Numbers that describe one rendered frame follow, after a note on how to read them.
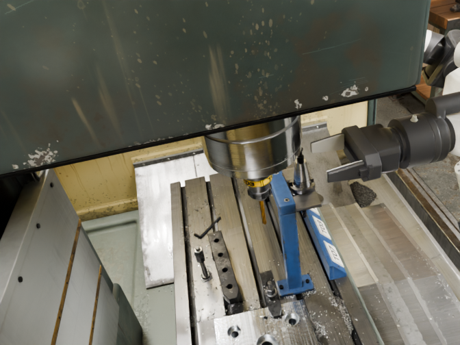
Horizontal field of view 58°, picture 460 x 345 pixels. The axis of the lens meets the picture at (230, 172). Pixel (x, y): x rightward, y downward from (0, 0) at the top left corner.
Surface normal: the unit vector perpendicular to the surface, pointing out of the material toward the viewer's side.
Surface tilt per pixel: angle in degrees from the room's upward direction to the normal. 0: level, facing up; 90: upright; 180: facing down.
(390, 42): 90
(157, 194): 24
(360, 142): 0
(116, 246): 0
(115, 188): 90
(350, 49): 90
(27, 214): 0
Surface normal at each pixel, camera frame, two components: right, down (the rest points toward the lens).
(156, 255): -0.09, -0.47
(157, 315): -0.16, -0.78
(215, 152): -0.63, 0.55
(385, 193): -0.44, -0.69
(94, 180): 0.14, 0.59
